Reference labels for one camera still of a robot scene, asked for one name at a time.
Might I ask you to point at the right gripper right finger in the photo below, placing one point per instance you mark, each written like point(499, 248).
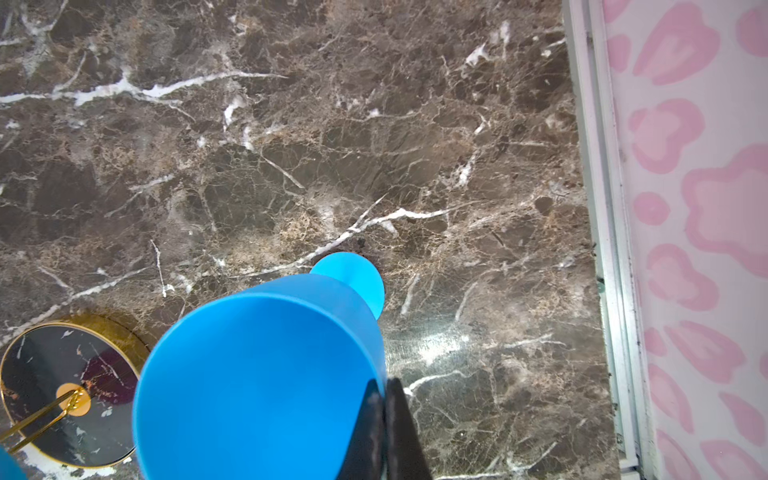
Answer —
point(405, 459)

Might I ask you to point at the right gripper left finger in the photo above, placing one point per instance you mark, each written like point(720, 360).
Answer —
point(364, 457)

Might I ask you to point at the blue wine glass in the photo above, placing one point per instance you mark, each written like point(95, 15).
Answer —
point(9, 469)
point(270, 379)

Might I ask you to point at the gold wire glass rack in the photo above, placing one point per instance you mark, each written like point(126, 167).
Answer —
point(68, 388)

